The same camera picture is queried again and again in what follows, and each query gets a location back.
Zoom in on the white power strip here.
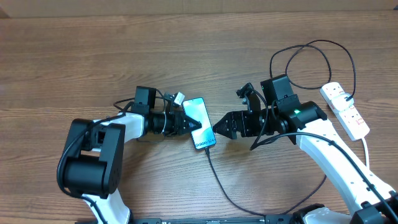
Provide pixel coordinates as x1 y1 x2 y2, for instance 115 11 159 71
320 82 370 141

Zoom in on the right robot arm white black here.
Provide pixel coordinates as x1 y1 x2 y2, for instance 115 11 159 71
213 75 397 223

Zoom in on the Samsung Galaxy smartphone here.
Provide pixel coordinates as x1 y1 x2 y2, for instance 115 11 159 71
182 97 216 151

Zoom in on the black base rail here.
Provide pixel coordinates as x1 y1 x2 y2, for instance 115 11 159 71
132 215 292 224

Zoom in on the white charger plug adapter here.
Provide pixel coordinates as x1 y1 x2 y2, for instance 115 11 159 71
330 93 354 113

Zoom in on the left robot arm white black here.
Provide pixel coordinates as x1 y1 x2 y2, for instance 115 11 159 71
56 86 202 224

